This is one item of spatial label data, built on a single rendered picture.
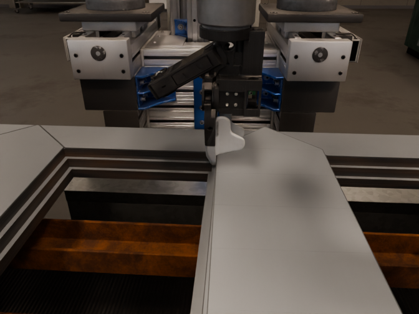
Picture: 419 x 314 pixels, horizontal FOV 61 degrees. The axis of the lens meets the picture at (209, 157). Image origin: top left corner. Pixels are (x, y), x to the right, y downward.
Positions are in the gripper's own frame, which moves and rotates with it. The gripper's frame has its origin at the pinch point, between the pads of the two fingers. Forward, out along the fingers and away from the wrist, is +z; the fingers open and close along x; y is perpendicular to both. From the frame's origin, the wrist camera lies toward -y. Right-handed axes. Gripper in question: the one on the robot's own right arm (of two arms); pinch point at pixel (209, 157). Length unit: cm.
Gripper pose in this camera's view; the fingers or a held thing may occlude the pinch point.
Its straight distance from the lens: 56.9
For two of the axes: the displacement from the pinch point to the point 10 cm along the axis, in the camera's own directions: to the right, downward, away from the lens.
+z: -0.1, 8.7, 4.9
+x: 0.6, -4.9, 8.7
